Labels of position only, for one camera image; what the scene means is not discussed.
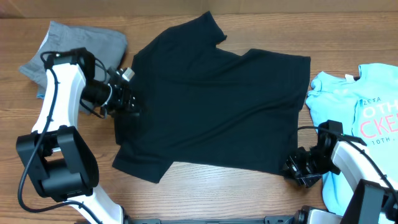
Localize black t-shirt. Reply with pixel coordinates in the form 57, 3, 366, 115
113, 12, 311, 183

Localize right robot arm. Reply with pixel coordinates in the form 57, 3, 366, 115
283, 120, 397, 223

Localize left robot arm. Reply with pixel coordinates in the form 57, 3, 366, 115
16, 47, 141, 223

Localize folded grey shorts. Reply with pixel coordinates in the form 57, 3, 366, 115
19, 21, 127, 99

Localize light blue printed t-shirt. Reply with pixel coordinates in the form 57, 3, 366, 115
305, 63, 398, 224

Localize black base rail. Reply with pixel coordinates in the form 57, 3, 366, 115
128, 215, 295, 224

